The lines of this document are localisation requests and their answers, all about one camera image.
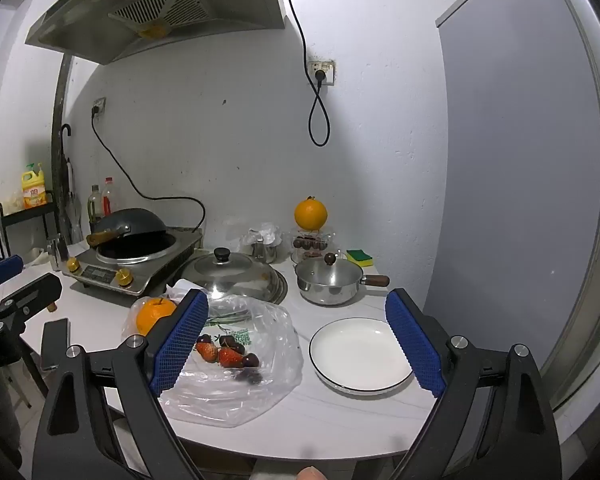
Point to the glass lid with black knob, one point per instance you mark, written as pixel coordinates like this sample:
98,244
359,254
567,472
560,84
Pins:
240,276

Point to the small steel container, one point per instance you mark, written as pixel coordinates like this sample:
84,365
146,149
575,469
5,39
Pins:
57,252

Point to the small steel pot with lid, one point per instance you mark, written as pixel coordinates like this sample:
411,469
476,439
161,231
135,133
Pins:
330,286

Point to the yellow green sponge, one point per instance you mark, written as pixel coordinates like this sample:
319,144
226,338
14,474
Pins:
360,258

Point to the black smartphone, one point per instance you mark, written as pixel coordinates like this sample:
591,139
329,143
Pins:
55,342

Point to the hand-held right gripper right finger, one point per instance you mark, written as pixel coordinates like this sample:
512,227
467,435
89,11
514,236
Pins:
412,345

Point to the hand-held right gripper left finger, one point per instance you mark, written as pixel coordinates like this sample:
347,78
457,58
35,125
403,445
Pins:
180,340

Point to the steel induction cooker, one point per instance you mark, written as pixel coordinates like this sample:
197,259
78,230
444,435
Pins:
145,271

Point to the clear glass container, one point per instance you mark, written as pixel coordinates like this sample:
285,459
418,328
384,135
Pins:
310,244

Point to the dark grey vertical pipe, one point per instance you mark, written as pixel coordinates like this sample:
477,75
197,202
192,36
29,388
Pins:
59,135

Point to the steel range hood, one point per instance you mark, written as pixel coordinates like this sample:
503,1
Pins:
155,35

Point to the orange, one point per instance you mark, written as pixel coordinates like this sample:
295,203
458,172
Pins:
310,215
152,317

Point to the red strawberry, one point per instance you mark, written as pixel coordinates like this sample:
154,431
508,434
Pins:
207,352
228,358

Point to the steel cup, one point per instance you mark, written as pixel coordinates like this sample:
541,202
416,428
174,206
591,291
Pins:
258,250
272,251

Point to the person's right hand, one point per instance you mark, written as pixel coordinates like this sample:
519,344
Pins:
312,474

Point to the white plate with black rim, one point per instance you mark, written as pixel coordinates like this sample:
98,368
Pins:
355,355

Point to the white wall outlet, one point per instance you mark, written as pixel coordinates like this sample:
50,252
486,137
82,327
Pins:
100,104
328,66

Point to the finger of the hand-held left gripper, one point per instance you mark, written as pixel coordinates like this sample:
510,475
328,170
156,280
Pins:
2,266
35,290

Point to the black hooked umbrella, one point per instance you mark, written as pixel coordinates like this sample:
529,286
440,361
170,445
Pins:
68,175

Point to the yellow detergent bottle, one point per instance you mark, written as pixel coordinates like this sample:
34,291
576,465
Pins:
34,190

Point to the clear oil bottle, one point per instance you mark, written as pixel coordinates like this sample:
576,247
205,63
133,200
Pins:
95,206

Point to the crumpled clear plastic wrap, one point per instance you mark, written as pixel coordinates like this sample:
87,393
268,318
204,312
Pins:
265,232

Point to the white refrigerator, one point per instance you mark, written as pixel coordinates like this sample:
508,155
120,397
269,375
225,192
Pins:
505,160

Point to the clear plastic bag green print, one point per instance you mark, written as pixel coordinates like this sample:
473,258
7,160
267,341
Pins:
265,340

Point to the black metal rack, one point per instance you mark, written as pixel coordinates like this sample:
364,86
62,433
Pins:
25,213

